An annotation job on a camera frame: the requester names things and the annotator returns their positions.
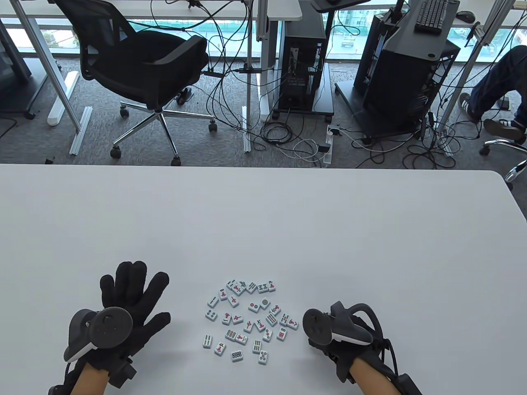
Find person's left hand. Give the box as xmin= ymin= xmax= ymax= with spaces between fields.
xmin=84 ymin=260 xmax=172 ymax=374

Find person's right hand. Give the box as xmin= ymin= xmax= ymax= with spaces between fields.
xmin=307 ymin=319 xmax=389 ymax=365

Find pile of mahjong tiles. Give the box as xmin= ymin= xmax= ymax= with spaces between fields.
xmin=202 ymin=279 xmax=300 ymax=366

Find person's right forearm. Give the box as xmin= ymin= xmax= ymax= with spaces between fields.
xmin=349 ymin=359 xmax=394 ymax=395

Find grey hand tracking controller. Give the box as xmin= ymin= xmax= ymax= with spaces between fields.
xmin=303 ymin=302 xmax=382 ymax=347
xmin=64 ymin=307 xmax=133 ymax=363

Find white power strip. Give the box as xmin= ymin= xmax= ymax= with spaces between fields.
xmin=323 ymin=125 xmax=336 ymax=166

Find black mesh office chair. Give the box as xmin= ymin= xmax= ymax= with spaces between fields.
xmin=54 ymin=0 xmax=218 ymax=166
xmin=479 ymin=138 xmax=527 ymax=191

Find black wheeled computer cart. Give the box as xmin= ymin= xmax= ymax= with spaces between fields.
xmin=334 ymin=80 xmax=438 ymax=145
xmin=270 ymin=62 xmax=335 ymax=123

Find black computer tower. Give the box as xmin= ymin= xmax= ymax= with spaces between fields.
xmin=354 ymin=12 xmax=461 ymax=136
xmin=278 ymin=35 xmax=326 ymax=111

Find black white striped sneaker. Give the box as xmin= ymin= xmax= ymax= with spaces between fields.
xmin=483 ymin=118 xmax=527 ymax=141
xmin=458 ymin=93 xmax=483 ymax=123

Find dark grey equipment cart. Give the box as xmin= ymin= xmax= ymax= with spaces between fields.
xmin=0 ymin=19 xmax=50 ymax=121

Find black monitor stand with tray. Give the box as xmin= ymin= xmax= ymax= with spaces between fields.
xmin=284 ymin=0 xmax=371 ymax=40
xmin=385 ymin=0 xmax=461 ymax=62

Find white standing desk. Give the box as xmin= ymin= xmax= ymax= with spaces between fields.
xmin=0 ymin=0 xmax=303 ymax=126

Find black keyboard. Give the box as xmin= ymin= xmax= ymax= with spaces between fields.
xmin=414 ymin=0 xmax=450 ymax=33

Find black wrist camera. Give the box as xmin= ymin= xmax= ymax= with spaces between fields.
xmin=108 ymin=357 xmax=138 ymax=388
xmin=336 ymin=361 xmax=358 ymax=384

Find tangle of black cables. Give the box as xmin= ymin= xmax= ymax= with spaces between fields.
xmin=150 ymin=0 xmax=330 ymax=167
xmin=350 ymin=95 xmax=482 ymax=170

